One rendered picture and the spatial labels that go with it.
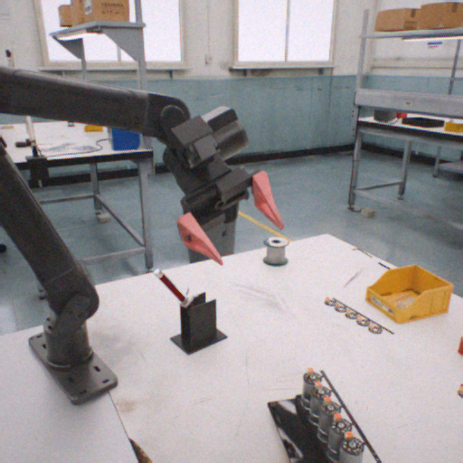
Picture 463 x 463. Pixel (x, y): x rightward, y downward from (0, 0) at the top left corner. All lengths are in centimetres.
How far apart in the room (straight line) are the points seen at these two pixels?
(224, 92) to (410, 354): 478
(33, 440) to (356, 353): 49
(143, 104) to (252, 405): 44
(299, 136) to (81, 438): 560
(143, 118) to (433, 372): 58
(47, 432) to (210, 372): 24
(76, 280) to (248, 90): 498
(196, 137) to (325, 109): 571
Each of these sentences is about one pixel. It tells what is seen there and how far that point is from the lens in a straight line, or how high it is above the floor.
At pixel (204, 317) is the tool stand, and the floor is 80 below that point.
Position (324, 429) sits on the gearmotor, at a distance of 60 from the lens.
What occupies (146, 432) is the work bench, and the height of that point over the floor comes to 75.
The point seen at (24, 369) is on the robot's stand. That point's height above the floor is 75.
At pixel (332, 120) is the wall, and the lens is 636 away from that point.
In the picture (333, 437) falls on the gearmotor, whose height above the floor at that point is 80.
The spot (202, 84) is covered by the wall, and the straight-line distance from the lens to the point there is 526.
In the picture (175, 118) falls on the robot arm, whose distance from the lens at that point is 64.
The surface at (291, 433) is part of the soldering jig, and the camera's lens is 63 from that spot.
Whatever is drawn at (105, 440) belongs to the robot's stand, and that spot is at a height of 75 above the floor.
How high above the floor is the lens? 120
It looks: 21 degrees down
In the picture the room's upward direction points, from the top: straight up
